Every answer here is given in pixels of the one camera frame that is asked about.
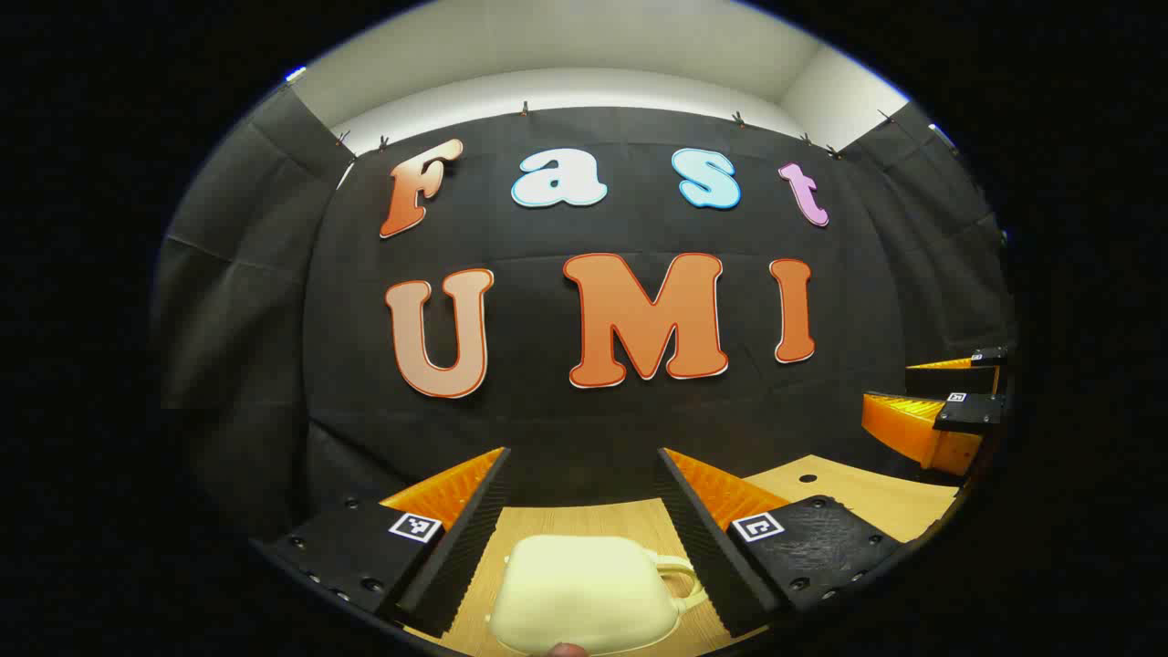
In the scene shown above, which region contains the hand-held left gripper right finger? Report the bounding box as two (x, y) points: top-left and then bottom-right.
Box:
(656, 447), (904, 638)

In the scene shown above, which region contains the pale yellow suitcase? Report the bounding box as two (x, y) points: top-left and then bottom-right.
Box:
(488, 534), (708, 656)

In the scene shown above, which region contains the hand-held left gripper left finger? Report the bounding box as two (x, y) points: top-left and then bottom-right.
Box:
(251, 446), (512, 640)

